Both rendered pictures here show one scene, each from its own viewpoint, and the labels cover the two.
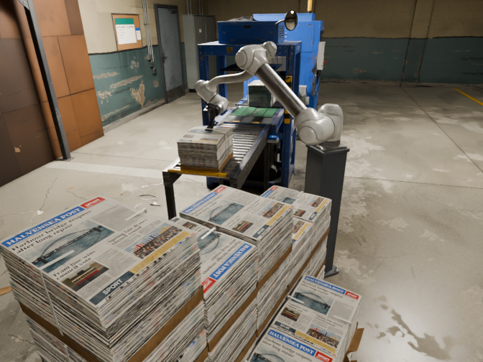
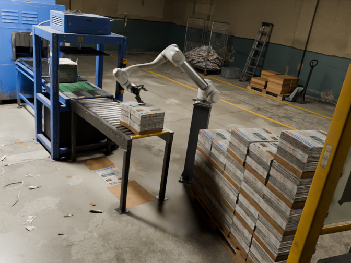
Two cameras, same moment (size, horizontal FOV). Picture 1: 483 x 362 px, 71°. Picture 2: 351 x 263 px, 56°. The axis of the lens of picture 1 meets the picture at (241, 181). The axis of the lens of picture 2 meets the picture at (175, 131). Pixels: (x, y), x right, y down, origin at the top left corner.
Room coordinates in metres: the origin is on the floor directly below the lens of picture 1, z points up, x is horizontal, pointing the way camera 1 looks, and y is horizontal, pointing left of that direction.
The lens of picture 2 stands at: (0.29, 2.63, 2.00)
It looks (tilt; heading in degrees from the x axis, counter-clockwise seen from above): 21 degrees down; 303
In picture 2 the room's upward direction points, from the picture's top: 8 degrees clockwise
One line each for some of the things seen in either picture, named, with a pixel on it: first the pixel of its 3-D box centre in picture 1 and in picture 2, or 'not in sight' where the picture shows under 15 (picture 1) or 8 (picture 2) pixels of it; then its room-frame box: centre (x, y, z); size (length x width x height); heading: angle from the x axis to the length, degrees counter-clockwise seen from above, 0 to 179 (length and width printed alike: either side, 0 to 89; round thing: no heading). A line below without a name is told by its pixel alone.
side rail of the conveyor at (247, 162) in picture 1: (254, 151); (136, 116); (2.69, -0.12, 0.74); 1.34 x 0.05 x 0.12; 165
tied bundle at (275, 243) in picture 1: (237, 233); (255, 146); (1.17, 0.02, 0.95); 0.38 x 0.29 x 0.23; 56
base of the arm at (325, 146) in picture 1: (325, 141); (201, 100); (2.10, -0.56, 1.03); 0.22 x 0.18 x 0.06; 22
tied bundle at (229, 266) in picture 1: (191, 275); (276, 162); (0.92, 0.18, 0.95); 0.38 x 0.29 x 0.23; 56
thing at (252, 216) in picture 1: (237, 209); (258, 134); (1.17, 0.02, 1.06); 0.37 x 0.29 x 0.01; 56
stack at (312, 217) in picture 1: (252, 307); (235, 191); (1.28, -0.05, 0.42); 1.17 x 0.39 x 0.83; 148
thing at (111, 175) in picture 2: not in sight; (112, 175); (2.78, 0.11, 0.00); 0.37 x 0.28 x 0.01; 165
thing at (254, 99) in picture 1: (262, 93); (62, 70); (4.29, -0.28, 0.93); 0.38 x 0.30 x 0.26; 165
